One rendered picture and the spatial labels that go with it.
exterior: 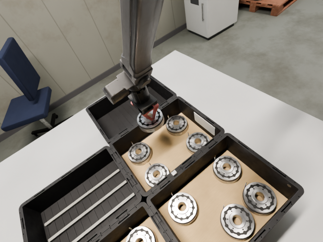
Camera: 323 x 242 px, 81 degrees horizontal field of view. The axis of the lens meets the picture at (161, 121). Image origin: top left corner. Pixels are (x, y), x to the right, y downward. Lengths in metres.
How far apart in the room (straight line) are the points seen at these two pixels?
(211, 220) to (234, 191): 0.13
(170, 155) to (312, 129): 0.70
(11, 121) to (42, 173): 1.07
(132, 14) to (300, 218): 0.88
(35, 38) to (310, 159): 2.59
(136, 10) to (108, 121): 0.85
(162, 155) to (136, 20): 0.65
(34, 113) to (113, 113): 1.17
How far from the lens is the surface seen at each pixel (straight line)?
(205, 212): 0.75
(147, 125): 0.71
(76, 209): 0.92
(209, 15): 2.98
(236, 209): 0.73
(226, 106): 1.17
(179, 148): 0.86
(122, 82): 0.56
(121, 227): 0.73
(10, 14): 2.56
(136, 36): 0.34
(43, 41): 2.64
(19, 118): 2.24
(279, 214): 0.68
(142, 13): 0.30
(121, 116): 1.07
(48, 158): 1.35
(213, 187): 0.78
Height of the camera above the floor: 1.57
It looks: 50 degrees down
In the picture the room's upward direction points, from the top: 18 degrees counter-clockwise
